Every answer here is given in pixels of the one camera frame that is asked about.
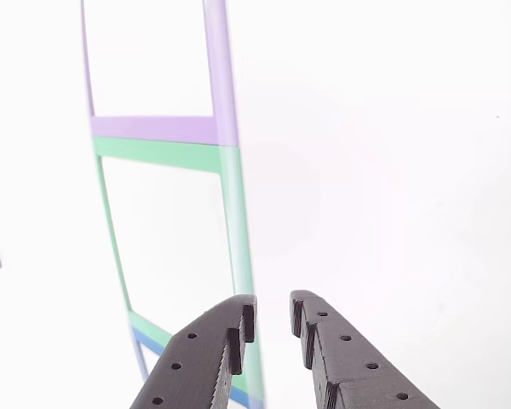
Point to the blue tape square frame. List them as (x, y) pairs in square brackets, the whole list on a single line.
[(151, 343)]

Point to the green tape square frame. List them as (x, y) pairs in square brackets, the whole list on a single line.
[(234, 213)]

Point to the purple tape square frame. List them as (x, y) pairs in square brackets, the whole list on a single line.
[(153, 128)]

